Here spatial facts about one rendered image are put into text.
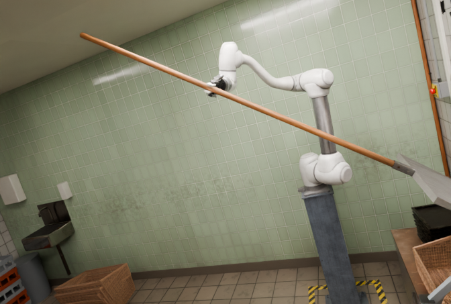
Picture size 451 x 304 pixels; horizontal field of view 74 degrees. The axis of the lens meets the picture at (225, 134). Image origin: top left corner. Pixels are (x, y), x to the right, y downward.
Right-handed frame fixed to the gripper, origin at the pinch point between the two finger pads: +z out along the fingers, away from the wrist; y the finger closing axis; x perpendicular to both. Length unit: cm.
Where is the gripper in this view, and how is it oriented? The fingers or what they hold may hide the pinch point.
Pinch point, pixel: (209, 87)
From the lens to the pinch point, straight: 153.3
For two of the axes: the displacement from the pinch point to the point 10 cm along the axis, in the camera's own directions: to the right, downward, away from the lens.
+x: -9.0, -3.9, 1.7
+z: -2.7, 2.2, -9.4
